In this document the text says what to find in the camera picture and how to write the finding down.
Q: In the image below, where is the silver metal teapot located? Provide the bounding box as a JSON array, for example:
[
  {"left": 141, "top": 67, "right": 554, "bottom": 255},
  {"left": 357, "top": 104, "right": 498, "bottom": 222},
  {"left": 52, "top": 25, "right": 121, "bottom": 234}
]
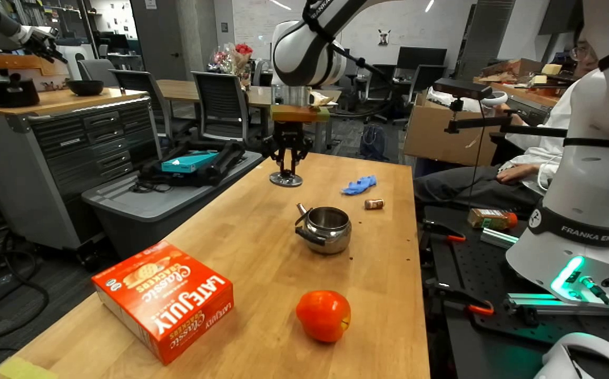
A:
[{"left": 295, "top": 205, "right": 351, "bottom": 255}]

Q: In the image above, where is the orange tomato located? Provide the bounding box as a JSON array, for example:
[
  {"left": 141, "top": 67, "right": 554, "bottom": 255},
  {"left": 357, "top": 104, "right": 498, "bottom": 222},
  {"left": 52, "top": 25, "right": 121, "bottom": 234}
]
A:
[{"left": 295, "top": 291, "right": 351, "bottom": 344}]

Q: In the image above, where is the black bowl on cabinet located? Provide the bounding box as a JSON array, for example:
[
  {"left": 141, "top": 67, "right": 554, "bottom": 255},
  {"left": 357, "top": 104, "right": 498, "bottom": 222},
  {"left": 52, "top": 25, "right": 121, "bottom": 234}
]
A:
[{"left": 66, "top": 81, "right": 102, "bottom": 98}]

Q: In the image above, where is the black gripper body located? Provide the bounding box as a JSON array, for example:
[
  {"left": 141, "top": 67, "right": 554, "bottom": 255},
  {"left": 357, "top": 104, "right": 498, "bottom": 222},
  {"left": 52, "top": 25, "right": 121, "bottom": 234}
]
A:
[{"left": 258, "top": 106, "right": 331, "bottom": 160}]

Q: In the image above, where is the teal and black bag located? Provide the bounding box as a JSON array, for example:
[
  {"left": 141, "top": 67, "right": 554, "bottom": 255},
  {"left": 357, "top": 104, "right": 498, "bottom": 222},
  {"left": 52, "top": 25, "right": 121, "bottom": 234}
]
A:
[{"left": 133, "top": 144, "right": 245, "bottom": 191}]

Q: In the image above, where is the orange handled clamp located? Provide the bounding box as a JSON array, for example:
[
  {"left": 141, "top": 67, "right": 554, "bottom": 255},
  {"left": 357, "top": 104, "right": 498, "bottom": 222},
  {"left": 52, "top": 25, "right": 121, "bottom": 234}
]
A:
[{"left": 425, "top": 280, "right": 495, "bottom": 319}]

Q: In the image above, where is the orange cracker box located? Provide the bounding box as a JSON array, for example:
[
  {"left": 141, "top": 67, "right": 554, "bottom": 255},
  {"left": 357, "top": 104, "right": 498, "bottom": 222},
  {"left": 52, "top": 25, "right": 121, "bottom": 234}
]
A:
[{"left": 93, "top": 242, "right": 233, "bottom": 364}]

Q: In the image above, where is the grey office chair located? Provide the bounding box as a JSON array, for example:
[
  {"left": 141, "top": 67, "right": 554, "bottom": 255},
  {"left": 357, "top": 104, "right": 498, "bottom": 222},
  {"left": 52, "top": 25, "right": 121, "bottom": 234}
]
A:
[{"left": 193, "top": 72, "right": 249, "bottom": 141}]

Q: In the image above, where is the grey plastic bin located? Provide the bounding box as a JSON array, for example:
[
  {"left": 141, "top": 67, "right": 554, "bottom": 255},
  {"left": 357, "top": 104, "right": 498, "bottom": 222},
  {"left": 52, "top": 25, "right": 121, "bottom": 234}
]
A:
[{"left": 82, "top": 151, "right": 261, "bottom": 255}]

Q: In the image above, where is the seated person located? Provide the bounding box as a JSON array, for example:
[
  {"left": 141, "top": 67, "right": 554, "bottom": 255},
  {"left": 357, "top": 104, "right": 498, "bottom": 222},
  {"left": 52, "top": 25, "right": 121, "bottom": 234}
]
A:
[{"left": 414, "top": 40, "right": 601, "bottom": 214}]

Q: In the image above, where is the silver teapot lid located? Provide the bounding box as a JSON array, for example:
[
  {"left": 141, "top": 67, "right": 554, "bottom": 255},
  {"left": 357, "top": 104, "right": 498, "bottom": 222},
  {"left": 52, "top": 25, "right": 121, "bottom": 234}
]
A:
[{"left": 269, "top": 174, "right": 304, "bottom": 187}]

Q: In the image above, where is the grey drawer cabinet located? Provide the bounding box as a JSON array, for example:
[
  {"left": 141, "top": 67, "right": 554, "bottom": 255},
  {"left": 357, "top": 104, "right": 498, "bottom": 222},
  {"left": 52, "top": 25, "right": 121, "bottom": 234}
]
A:
[{"left": 0, "top": 89, "right": 159, "bottom": 250}]

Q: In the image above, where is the black pot on cabinet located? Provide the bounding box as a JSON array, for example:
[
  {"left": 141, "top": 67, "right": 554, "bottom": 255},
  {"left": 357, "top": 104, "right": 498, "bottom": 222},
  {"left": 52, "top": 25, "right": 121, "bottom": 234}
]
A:
[{"left": 0, "top": 74, "right": 40, "bottom": 107}]

